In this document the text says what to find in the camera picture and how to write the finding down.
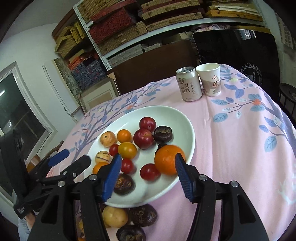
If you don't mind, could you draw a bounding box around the pale yellow melon fruit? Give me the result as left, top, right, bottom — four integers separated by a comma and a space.
102, 206, 128, 228

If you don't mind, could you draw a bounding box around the dark purple passion fruit upper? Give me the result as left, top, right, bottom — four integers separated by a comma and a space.
153, 126, 173, 143

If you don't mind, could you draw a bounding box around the dark purple passion fruit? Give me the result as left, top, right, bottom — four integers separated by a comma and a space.
129, 204, 158, 227
153, 126, 173, 143

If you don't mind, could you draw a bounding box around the yellow orange round fruit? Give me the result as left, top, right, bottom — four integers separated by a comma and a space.
118, 142, 137, 160

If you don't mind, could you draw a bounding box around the white metal storage shelf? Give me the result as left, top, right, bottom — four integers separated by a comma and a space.
73, 1, 264, 70

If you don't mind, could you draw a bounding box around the white paper cup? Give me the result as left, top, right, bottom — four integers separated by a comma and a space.
196, 63, 222, 97

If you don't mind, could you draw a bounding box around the pale yellow melon small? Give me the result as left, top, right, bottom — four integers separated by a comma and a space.
95, 151, 110, 164

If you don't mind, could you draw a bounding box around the cardboard box with frame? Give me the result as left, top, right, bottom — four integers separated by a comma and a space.
79, 73, 120, 113

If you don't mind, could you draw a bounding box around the small orange tangerine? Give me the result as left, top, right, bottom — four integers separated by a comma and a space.
117, 129, 133, 143

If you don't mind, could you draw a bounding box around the dark plum in dish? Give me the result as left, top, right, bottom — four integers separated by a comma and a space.
158, 143, 167, 150

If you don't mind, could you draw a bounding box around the pink drink can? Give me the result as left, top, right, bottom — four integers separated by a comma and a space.
176, 66, 202, 101

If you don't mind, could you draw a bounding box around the black chair back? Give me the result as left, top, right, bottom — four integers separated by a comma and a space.
193, 29, 280, 94

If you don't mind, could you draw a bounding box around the person's left hand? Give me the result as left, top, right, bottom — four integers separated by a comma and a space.
25, 212, 36, 230

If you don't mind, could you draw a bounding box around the red cherry tomato in dish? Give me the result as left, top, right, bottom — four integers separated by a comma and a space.
121, 159, 134, 174

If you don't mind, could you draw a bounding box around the wooden chair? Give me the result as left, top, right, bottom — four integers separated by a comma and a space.
26, 140, 65, 173

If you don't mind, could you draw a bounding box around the red cherry tomato dish right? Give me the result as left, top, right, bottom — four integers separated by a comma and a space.
109, 144, 119, 157

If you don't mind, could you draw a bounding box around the dark purple mangosteen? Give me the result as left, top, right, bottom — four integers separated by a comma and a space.
114, 173, 135, 196

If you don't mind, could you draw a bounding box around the white oval serving dish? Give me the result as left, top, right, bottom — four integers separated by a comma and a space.
83, 105, 196, 208

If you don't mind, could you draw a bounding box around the pink deer pattern tablecloth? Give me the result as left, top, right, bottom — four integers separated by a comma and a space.
49, 65, 295, 240

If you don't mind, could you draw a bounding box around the orange fruit in dish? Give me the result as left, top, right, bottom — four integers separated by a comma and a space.
92, 162, 109, 174

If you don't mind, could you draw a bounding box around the window with white frame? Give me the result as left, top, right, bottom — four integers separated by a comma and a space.
1, 62, 57, 162

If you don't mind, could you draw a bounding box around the large orange mandarin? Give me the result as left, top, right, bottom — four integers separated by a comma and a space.
154, 145, 186, 176

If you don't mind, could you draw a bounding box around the dark red plum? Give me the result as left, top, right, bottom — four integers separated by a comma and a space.
133, 128, 154, 150
139, 116, 157, 133

